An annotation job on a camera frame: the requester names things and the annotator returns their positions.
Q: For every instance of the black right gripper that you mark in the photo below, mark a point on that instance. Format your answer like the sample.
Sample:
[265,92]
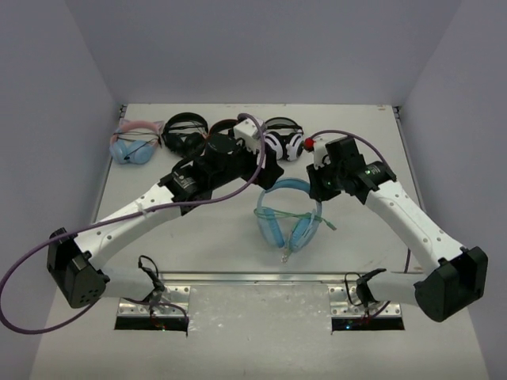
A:
[318,191]

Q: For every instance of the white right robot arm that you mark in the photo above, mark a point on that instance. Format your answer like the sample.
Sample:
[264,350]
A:
[453,275]

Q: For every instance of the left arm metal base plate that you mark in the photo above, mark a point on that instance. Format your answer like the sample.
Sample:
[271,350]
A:
[170,313]

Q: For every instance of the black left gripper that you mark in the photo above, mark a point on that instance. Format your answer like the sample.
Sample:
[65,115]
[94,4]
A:
[258,168]

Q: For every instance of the red black headphones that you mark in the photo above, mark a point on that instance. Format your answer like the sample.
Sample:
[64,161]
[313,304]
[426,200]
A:
[223,127]

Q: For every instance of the white black headphones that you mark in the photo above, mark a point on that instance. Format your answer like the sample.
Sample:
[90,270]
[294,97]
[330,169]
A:
[285,137]

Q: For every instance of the aluminium table edge rail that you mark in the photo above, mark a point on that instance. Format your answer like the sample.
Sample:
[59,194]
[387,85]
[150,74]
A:
[254,277]

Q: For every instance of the pink blue cat-ear headphones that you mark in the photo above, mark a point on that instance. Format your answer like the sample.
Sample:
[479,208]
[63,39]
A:
[134,142]

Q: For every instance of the red white right wrist camera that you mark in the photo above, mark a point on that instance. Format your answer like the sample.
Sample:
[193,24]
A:
[317,146]

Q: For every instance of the light blue over-ear headphones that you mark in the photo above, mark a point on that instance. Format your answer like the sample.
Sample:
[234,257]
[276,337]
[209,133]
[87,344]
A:
[302,231]

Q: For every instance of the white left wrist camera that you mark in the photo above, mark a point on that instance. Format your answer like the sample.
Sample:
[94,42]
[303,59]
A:
[249,128]

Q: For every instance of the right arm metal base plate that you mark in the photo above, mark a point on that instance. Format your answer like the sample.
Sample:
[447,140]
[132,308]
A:
[347,314]

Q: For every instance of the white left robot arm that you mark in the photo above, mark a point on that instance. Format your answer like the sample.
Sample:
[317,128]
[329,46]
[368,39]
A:
[77,262]

